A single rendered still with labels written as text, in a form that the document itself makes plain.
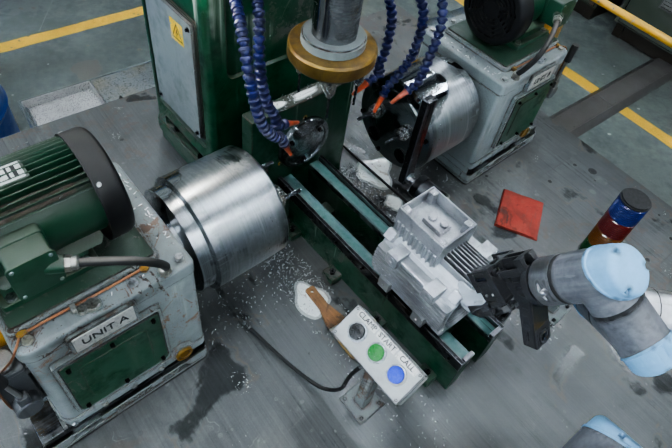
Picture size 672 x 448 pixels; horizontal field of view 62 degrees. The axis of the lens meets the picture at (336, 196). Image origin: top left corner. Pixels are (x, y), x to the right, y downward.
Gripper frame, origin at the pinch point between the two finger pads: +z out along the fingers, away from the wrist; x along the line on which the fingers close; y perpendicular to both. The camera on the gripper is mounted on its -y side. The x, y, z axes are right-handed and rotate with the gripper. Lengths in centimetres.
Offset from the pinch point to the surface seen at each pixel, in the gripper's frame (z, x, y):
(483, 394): 19.1, -5.0, -24.2
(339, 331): 8.6, 21.5, 8.2
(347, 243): 29.2, 0.2, 18.9
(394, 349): 1.7, 17.1, 1.5
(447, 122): 16.6, -33.1, 31.6
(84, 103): 146, 11, 114
